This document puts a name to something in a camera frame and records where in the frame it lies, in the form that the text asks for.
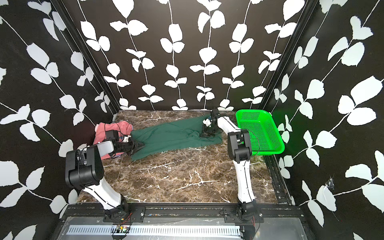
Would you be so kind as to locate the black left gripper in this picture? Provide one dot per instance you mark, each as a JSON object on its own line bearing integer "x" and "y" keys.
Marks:
{"x": 132, "y": 146}

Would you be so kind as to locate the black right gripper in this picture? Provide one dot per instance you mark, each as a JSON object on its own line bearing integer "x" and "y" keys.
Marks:
{"x": 204, "y": 132}

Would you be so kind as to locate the dark green t-shirt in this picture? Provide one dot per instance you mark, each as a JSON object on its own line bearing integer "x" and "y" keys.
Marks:
{"x": 176, "y": 135}

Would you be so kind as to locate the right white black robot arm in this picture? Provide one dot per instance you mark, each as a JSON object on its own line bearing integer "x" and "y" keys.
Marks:
{"x": 240, "y": 152}

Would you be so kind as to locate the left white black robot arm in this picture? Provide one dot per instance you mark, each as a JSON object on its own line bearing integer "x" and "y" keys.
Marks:
{"x": 85, "y": 171}

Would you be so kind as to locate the pink folded t-shirt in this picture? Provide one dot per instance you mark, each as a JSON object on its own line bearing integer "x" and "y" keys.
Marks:
{"x": 115, "y": 131}

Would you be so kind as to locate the green plastic basket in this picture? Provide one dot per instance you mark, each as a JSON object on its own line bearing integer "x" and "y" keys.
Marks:
{"x": 264, "y": 135}

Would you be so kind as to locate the small electronics board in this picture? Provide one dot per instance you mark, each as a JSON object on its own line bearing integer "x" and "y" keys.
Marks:
{"x": 121, "y": 230}

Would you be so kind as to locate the black corner frame post left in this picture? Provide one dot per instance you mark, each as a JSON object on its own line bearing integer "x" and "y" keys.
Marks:
{"x": 82, "y": 46}

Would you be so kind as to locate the black corner frame post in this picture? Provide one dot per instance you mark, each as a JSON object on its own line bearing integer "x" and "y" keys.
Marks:
{"x": 302, "y": 22}
{"x": 82, "y": 46}

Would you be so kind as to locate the black front aluminium rail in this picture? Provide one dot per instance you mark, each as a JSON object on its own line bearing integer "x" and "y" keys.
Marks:
{"x": 228, "y": 211}

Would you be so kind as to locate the white slotted cable duct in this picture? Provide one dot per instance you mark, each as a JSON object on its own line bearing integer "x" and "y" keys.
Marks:
{"x": 166, "y": 231}

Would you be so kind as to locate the black corner frame post right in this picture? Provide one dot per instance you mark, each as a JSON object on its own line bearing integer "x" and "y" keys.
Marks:
{"x": 302, "y": 22}

